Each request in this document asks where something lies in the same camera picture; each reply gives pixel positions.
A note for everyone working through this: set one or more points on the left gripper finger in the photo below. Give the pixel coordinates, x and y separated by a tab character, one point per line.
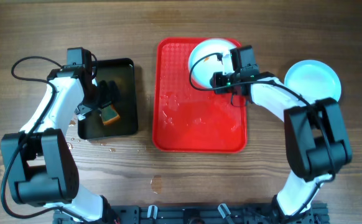
114	91
103	90

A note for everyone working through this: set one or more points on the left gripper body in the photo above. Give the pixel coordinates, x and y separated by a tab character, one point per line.
92	101

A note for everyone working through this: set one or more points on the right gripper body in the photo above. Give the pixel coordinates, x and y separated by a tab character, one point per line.
226	84

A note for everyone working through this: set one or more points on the green orange sponge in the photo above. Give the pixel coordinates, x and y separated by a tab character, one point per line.
109	115

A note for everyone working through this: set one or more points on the white plate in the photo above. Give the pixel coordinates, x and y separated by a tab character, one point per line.
316	86
310	67
211	51

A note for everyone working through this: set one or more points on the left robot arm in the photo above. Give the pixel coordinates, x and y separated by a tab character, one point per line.
40	173

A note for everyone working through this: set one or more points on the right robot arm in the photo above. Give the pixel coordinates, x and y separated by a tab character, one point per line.
316	142

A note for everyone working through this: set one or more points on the black water tray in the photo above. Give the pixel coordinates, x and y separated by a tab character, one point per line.
122	72

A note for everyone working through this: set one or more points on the red plastic tray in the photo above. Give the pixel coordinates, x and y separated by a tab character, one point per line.
187	120

